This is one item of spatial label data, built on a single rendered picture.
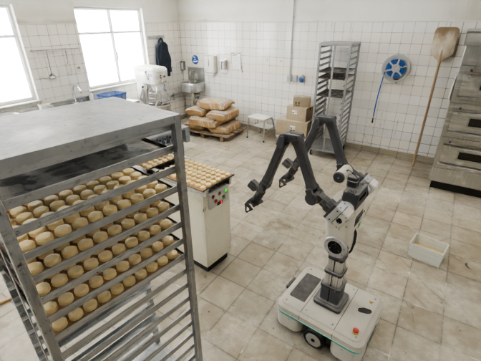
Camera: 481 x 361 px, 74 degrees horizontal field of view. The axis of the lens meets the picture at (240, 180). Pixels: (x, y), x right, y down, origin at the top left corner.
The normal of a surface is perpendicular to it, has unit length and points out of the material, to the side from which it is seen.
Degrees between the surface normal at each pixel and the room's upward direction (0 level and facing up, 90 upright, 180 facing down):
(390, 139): 90
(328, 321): 0
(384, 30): 90
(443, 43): 82
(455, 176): 90
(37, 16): 90
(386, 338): 0
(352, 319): 0
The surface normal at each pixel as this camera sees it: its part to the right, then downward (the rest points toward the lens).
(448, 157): -0.54, 0.40
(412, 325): 0.00, -0.89
